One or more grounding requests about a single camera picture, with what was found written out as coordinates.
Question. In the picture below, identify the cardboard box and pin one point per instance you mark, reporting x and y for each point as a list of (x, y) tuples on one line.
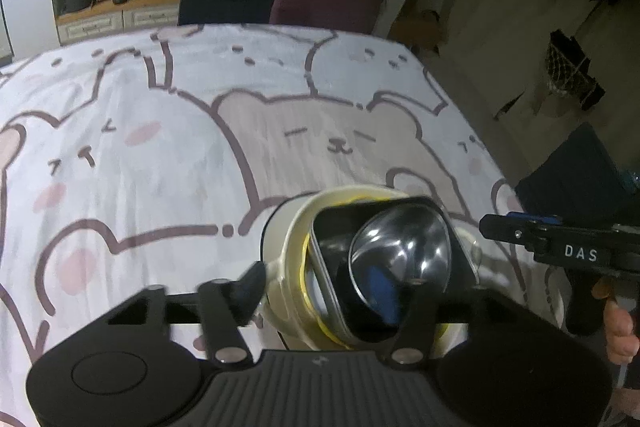
[(422, 32)]

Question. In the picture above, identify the dark blue seat cushion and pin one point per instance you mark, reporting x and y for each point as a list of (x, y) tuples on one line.
[(570, 182)]

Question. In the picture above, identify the person's right hand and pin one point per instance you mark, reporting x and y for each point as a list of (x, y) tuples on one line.
[(622, 332)]

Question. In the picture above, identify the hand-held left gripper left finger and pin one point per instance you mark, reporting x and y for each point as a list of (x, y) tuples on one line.
[(245, 294)]

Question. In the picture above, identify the steel rectangular container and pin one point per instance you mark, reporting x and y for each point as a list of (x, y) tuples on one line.
[(332, 247)]

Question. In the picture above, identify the wooden-top drawer cabinet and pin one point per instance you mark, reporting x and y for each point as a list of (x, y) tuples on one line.
[(115, 19)]

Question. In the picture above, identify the small round steel bowl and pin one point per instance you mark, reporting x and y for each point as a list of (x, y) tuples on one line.
[(400, 242)]

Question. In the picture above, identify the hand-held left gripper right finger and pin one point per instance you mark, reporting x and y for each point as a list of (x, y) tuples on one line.
[(412, 332)]

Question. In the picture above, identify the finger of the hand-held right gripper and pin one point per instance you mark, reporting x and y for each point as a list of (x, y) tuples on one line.
[(545, 219), (505, 229)]

